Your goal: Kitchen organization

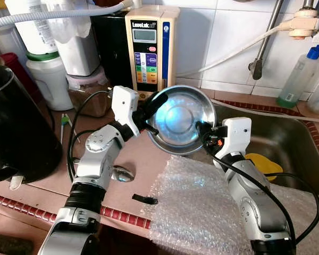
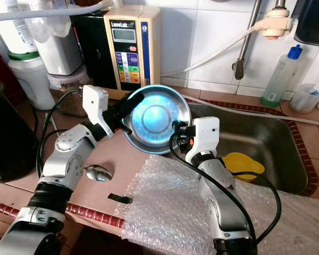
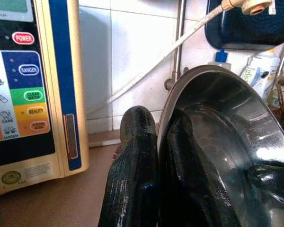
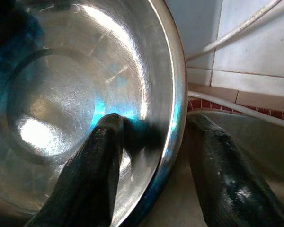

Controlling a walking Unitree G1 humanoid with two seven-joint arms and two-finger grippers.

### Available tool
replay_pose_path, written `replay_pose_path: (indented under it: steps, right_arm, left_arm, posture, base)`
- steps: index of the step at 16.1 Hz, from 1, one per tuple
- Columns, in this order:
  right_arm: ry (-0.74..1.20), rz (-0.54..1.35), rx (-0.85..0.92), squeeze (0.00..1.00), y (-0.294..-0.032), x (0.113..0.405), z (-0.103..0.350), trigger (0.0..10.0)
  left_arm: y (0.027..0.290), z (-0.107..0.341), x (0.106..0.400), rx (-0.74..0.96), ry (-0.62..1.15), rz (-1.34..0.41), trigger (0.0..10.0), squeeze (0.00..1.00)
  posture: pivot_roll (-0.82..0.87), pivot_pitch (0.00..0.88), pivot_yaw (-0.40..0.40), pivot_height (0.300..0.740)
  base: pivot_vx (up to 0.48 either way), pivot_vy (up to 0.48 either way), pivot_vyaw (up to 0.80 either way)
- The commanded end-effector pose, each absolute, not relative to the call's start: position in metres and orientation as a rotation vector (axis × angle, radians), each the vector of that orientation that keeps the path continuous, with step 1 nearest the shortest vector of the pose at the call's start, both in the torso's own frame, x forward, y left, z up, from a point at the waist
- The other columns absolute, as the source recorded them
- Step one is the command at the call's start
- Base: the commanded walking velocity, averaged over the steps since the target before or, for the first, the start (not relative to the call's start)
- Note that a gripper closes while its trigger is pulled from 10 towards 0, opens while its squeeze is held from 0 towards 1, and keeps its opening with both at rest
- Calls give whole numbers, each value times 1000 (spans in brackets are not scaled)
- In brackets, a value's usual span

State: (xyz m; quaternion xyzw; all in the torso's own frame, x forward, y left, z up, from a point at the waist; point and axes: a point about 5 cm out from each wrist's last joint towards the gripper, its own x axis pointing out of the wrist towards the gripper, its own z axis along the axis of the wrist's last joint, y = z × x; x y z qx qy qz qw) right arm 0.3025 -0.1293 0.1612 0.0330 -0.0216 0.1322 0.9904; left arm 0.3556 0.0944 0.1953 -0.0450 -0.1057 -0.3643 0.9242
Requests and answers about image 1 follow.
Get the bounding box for small white plastic piece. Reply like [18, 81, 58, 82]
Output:
[10, 174, 24, 190]

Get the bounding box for stainless steel bowl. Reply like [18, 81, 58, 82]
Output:
[146, 85, 217, 156]

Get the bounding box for grey translucent filter cartridge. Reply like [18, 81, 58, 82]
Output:
[43, 0, 100, 77]

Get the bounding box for steel sink basin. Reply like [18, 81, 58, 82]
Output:
[202, 101, 319, 194]

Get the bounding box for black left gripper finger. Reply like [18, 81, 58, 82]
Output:
[144, 92, 170, 118]

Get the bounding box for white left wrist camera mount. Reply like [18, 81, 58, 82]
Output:
[111, 85, 140, 138]

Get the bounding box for black tape strip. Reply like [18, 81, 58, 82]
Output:
[132, 194, 158, 205]

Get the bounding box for dark red plastic container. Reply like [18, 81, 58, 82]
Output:
[0, 52, 35, 101]

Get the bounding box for green white plastic tongs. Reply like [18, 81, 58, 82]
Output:
[60, 113, 75, 144]

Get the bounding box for cream black water ionizer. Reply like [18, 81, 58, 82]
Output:
[90, 5, 180, 101]

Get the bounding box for clear bottle blue cap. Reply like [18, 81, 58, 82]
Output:
[276, 45, 319, 108]

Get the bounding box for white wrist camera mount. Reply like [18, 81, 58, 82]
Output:
[111, 85, 140, 138]
[219, 117, 253, 160]

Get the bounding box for clear bubble wrap sheet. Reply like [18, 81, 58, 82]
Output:
[144, 155, 319, 255]

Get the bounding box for cream tap diverter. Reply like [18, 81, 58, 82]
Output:
[287, 8, 319, 39]

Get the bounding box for grey corrugated hose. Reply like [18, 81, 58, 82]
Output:
[0, 0, 133, 32]

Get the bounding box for dark green oblong object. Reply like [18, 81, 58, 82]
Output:
[0, 234, 35, 255]

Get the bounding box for clear jar brown powder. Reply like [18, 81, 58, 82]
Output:
[66, 66, 110, 117]

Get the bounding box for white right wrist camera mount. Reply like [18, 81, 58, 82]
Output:
[219, 117, 253, 160]

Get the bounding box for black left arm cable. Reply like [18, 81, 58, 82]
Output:
[66, 90, 115, 184]

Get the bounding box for black electric kettle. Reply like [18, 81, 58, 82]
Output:
[0, 64, 63, 184]

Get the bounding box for thick white hose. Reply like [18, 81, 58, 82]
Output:
[175, 21, 296, 79]

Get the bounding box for chrome wall tap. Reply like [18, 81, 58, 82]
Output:
[248, 0, 285, 80]

